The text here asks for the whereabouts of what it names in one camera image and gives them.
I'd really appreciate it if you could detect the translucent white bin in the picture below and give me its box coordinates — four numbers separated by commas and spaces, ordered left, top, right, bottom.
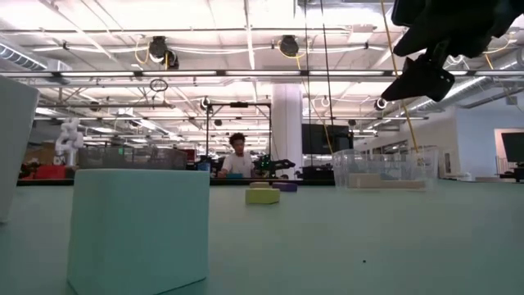
0, 75, 41, 225

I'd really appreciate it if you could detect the small yellow-green block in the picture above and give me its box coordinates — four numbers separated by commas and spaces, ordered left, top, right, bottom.
245, 187, 282, 206

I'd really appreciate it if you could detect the black wall screen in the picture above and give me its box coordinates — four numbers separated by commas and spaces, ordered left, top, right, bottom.
300, 123, 355, 156

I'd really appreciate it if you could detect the red box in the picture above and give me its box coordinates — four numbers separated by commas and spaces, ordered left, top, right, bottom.
34, 164, 67, 180

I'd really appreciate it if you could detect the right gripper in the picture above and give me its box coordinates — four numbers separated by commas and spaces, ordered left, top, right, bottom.
380, 0, 524, 103

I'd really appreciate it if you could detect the black table frame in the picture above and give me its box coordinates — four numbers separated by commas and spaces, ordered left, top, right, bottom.
16, 178, 336, 187

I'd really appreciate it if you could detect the person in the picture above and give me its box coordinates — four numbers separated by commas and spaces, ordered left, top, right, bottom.
216, 131, 258, 179

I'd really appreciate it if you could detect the yellow hanging cable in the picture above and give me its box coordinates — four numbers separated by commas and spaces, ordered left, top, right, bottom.
379, 0, 419, 153

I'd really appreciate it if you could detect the black hanging cable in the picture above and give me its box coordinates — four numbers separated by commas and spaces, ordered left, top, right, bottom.
303, 0, 313, 124
318, 0, 334, 126

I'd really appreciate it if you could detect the silver ventilation duct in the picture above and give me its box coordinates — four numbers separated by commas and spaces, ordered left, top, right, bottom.
0, 42, 74, 74
403, 52, 524, 115

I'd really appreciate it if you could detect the mint green cube block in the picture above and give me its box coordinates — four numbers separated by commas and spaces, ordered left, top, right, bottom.
67, 168, 211, 295

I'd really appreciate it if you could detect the large ceiling cable reel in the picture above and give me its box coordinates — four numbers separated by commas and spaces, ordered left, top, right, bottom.
278, 34, 300, 58
147, 35, 180, 70

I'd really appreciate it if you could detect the clear plastic bin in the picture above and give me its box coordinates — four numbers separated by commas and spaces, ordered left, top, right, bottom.
331, 147, 439, 192

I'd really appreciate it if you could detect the black metal frame rig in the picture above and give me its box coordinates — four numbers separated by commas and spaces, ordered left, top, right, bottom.
206, 101, 273, 165

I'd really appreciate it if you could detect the purple long block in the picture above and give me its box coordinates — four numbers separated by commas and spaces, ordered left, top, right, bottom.
271, 181, 299, 193

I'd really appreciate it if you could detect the white round column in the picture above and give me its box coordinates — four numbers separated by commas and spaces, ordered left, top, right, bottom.
271, 84, 304, 165

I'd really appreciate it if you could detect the black computer monitor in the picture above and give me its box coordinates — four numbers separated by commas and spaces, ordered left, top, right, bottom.
501, 131, 524, 164

